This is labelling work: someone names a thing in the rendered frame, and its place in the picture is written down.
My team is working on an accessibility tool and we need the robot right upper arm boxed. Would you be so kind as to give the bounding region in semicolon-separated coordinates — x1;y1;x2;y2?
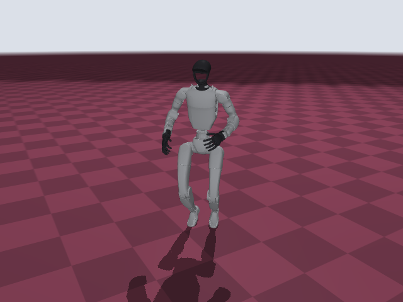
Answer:
169;87;188;120

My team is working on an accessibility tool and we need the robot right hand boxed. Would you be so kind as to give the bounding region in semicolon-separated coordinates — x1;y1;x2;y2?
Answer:
162;129;172;155

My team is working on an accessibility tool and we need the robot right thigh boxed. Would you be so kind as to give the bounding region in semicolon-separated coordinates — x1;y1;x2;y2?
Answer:
178;142;193;199

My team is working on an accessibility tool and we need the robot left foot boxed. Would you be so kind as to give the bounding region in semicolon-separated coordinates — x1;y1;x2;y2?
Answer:
209;208;219;228

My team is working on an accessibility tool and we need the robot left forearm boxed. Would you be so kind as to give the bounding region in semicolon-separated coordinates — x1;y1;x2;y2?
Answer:
222;116;239;138

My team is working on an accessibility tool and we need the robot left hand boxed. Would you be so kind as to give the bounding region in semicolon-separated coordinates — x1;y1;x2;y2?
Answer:
203;131;225;151

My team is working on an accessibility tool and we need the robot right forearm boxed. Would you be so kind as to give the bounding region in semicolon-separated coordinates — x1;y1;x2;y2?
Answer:
162;110;175;134

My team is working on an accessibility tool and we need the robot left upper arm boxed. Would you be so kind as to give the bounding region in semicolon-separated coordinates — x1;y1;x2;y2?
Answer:
215;90;237;123

